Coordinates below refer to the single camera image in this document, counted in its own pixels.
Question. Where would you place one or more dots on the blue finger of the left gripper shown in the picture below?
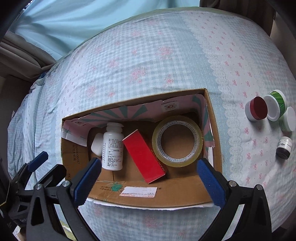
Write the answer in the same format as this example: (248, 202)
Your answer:
(29, 201)
(23, 176)

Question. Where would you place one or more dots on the light blue curtain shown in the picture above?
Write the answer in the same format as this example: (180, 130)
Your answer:
(57, 27)

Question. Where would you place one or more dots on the white pill bottle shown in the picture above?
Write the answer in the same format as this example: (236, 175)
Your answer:
(112, 151)

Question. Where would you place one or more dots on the checkered floral bed quilt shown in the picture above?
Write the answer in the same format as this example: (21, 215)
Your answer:
(230, 56)

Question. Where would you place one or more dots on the green striped white-lid jar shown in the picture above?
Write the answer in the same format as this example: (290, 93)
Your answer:
(276, 103)

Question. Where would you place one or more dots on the brown cardboard box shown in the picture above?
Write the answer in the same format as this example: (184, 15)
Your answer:
(180, 187)

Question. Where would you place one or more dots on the white lid pale green jar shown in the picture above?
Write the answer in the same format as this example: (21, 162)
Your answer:
(287, 121)

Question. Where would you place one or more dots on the white earbuds case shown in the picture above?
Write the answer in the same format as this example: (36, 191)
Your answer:
(97, 144)

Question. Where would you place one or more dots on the red rectangular box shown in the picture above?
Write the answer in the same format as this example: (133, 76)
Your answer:
(144, 158)

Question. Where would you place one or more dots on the red lid white jar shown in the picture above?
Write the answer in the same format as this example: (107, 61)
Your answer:
(256, 109)

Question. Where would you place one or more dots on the yellow packing tape roll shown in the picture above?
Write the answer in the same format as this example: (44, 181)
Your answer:
(177, 141)

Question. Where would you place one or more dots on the black jar white label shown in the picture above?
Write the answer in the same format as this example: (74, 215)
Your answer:
(284, 147)

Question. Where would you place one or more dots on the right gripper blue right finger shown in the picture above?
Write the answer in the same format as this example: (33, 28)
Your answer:
(254, 222)

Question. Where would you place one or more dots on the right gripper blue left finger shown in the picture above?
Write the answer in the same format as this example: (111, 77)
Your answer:
(71, 194)

